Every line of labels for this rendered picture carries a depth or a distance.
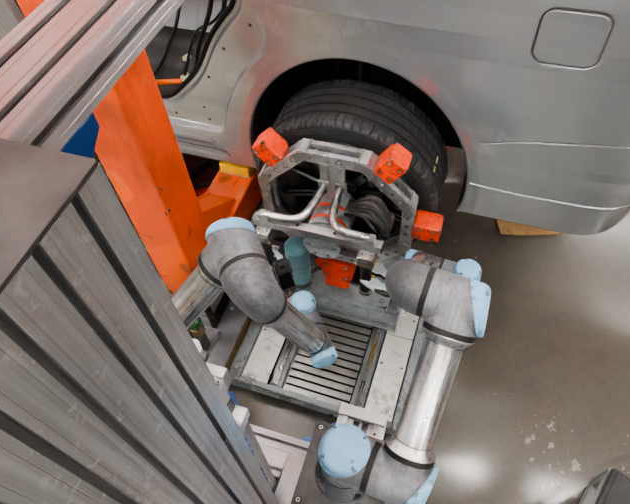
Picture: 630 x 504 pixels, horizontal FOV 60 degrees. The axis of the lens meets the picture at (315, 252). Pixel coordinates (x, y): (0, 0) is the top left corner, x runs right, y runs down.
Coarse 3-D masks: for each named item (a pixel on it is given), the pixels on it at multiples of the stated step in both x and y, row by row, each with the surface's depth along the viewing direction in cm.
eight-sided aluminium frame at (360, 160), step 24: (312, 144) 170; (336, 144) 169; (264, 168) 183; (288, 168) 176; (360, 168) 165; (264, 192) 190; (384, 192) 170; (408, 192) 173; (408, 216) 175; (384, 240) 199; (408, 240) 185
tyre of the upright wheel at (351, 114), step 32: (320, 96) 176; (352, 96) 173; (384, 96) 174; (288, 128) 174; (320, 128) 169; (352, 128) 165; (384, 128) 167; (416, 128) 175; (416, 160) 169; (416, 192) 177
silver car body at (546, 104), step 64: (0, 0) 194; (192, 0) 262; (256, 0) 156; (320, 0) 150; (384, 0) 144; (448, 0) 138; (512, 0) 133; (576, 0) 128; (192, 64) 252; (256, 64) 175; (384, 64) 159; (448, 64) 152; (512, 64) 146; (576, 64) 140; (192, 128) 210; (512, 128) 162; (576, 128) 155; (512, 192) 182; (576, 192) 173
